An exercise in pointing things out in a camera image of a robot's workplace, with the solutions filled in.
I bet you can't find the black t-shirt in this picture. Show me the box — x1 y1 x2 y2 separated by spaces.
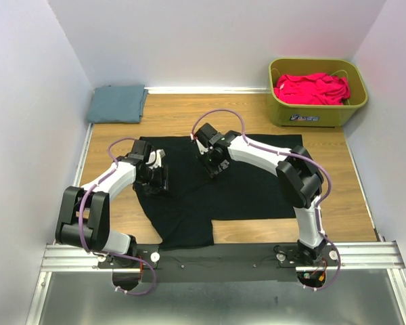
133 136 295 248

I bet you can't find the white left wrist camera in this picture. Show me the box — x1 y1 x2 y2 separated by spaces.
145 149 166 169

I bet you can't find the folded blue-grey t-shirt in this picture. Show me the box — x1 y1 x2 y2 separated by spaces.
86 85 148 124

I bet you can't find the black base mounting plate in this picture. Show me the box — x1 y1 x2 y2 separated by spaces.
97 242 339 284

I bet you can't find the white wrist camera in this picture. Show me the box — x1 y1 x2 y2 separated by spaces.
145 149 166 169
190 133 208 155

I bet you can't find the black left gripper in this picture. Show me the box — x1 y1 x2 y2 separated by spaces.
138 164 176 199

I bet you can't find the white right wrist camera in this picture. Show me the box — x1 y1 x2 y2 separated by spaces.
190 133 208 155

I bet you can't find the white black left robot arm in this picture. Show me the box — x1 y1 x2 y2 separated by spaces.
55 138 168 267

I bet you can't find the aluminium frame rail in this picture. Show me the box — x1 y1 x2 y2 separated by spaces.
26 121 406 325

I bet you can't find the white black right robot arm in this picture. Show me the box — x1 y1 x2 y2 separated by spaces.
191 123 328 265

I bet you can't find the olive green plastic bin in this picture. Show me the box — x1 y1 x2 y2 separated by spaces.
267 58 368 127

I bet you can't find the pink t-shirt in bin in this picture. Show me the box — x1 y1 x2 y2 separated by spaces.
273 73 351 106

